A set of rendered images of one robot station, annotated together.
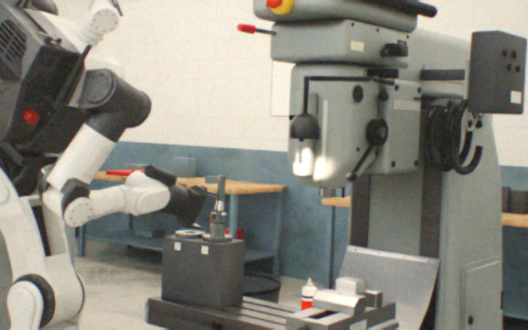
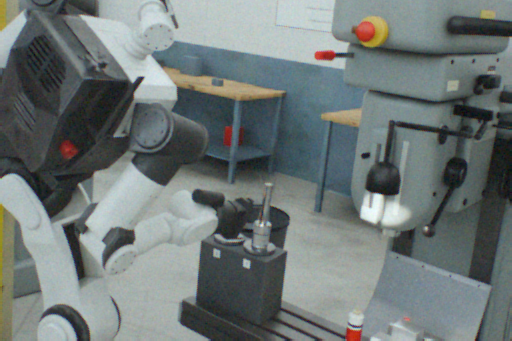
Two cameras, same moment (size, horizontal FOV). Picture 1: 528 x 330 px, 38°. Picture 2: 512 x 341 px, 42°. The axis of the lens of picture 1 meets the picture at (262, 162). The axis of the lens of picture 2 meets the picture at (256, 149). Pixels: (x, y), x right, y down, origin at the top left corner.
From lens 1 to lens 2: 67 cm
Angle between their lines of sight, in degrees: 10
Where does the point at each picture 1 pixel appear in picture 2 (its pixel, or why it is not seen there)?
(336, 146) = (413, 193)
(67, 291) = (103, 324)
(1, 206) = (31, 231)
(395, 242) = (442, 258)
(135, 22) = not seen: outside the picture
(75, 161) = (120, 209)
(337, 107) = (419, 151)
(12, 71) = (47, 101)
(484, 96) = not seen: outside the picture
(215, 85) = not seen: outside the picture
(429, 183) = (489, 207)
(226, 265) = (269, 281)
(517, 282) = not seen: hidden behind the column
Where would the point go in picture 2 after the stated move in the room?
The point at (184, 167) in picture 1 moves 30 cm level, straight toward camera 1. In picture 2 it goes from (192, 66) to (192, 69)
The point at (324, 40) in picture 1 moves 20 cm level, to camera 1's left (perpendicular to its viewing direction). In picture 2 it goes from (415, 77) to (320, 67)
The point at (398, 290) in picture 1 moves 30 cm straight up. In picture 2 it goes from (443, 311) to (460, 211)
